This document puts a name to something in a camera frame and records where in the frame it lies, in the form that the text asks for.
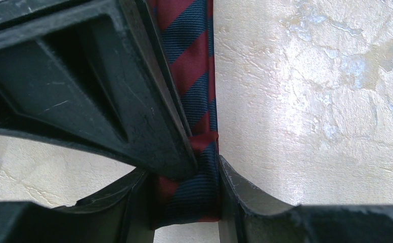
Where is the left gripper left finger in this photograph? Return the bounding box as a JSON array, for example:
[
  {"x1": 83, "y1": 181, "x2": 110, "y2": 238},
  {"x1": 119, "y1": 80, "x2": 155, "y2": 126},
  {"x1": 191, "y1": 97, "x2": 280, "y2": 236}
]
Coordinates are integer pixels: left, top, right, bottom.
[{"x1": 0, "y1": 169, "x2": 150, "y2": 242}]

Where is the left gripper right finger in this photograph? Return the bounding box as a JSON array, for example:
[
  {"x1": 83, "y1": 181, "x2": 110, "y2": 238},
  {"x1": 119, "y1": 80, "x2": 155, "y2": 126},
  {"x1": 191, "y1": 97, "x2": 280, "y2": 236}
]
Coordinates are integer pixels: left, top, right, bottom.
[{"x1": 219, "y1": 156, "x2": 393, "y2": 242}]

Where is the red navy striped tie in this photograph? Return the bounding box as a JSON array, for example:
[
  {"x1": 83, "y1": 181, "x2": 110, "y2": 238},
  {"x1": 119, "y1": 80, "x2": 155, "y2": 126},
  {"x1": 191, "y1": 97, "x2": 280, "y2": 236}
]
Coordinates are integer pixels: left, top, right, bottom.
[{"x1": 149, "y1": 1, "x2": 221, "y2": 229}]

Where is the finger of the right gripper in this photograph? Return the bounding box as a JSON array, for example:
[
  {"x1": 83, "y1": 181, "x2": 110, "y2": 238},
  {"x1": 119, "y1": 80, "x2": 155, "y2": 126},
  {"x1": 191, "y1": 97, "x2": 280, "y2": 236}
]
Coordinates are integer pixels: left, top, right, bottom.
[{"x1": 0, "y1": 1, "x2": 198, "y2": 180}]

